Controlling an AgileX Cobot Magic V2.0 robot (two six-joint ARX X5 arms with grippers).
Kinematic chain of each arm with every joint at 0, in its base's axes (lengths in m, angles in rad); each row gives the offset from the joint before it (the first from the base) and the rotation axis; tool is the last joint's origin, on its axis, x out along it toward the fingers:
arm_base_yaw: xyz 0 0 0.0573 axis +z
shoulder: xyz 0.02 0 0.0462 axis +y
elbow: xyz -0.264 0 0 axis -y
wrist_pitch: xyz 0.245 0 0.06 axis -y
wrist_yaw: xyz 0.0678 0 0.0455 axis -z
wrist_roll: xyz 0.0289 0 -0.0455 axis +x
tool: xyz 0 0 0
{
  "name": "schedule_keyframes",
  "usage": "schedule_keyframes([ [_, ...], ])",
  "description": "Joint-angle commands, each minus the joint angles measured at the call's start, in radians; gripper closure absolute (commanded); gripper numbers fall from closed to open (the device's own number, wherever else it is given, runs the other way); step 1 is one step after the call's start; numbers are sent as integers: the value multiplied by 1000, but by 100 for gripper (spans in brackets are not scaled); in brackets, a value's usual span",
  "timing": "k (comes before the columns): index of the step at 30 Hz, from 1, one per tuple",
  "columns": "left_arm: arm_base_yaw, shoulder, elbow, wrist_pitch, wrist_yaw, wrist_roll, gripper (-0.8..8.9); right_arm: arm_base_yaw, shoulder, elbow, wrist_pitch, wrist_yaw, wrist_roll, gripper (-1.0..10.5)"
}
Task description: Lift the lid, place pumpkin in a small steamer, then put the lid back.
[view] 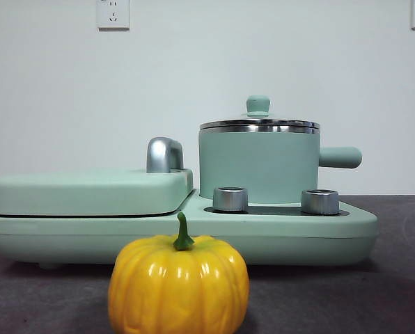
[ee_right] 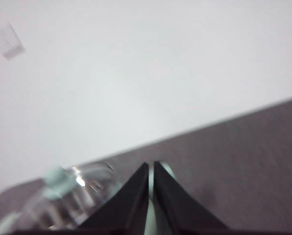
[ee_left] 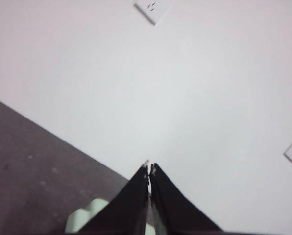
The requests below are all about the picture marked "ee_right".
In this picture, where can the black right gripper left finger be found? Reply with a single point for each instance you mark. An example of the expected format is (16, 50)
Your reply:
(121, 210)

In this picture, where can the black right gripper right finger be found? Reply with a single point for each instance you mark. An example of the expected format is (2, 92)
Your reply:
(177, 210)

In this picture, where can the pale green steamer pot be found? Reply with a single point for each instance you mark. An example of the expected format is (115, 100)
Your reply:
(150, 218)

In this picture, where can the white wall socket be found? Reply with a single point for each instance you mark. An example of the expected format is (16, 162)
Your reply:
(8, 41)

